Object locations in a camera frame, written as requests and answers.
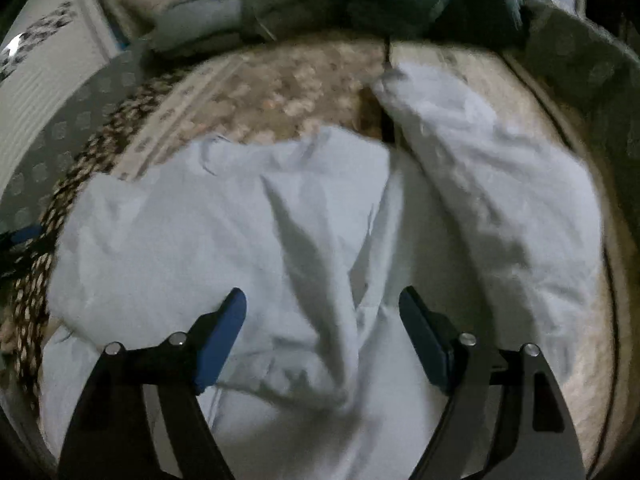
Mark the grey-blue quilted jacket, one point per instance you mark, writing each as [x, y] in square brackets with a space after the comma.
[210, 10]

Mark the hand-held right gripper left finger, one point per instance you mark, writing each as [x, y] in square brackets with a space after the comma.
[222, 340]

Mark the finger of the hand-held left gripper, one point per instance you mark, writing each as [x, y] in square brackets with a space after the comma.
[22, 236]

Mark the white panel with black print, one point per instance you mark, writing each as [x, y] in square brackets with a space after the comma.
[45, 90]

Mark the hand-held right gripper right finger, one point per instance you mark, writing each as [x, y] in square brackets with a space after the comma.
[425, 340]

